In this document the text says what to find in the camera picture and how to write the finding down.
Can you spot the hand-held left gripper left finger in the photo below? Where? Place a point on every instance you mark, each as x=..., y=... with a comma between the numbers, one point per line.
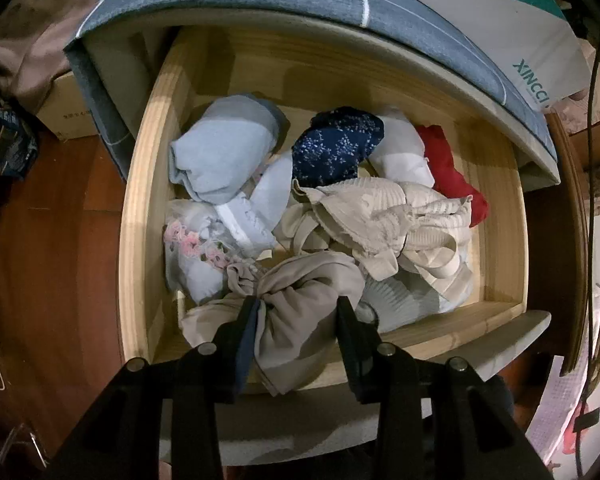
x=247, y=342

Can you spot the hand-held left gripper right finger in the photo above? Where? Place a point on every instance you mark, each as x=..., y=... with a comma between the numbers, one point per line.
x=352, y=355

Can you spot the beige underwear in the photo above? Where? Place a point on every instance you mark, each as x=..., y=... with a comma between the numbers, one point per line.
x=300, y=305

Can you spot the cream lace bra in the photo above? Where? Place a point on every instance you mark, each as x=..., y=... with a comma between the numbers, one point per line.
x=380, y=215

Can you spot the red underwear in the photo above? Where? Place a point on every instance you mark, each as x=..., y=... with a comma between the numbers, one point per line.
x=445, y=165

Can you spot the wooden drawer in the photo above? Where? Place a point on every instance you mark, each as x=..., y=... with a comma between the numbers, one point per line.
x=330, y=70

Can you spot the pale grey ribbed underwear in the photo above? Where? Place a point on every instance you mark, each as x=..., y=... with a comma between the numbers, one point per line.
x=405, y=300

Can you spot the white floral lace underwear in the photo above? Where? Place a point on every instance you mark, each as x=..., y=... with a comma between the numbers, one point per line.
x=195, y=265

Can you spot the light blue white-waistband underwear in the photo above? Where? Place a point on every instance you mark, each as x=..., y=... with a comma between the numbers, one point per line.
x=275, y=190

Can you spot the light blue rolled underwear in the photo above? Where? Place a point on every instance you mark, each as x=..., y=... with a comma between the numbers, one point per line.
x=220, y=155

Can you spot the navy floral underwear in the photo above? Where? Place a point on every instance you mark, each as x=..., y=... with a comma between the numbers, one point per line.
x=330, y=150

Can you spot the white rolled underwear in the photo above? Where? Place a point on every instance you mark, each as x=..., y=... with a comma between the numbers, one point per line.
x=400, y=150

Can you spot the white pink gridded sheet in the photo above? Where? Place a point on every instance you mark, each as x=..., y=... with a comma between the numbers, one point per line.
x=560, y=400

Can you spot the red cloth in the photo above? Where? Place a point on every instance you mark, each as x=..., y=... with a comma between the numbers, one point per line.
x=577, y=430

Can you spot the brown cardboard box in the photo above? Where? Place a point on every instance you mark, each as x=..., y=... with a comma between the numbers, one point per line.
x=70, y=105

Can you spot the blue packet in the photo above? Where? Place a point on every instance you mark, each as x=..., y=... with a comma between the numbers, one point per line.
x=10, y=140

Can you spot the pink cloth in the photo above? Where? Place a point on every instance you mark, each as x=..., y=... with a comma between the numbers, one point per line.
x=580, y=110

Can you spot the white cardboard box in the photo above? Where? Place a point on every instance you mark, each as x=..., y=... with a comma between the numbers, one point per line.
x=455, y=10

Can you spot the brown patterned blanket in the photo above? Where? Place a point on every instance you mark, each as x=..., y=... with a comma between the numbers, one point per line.
x=40, y=35

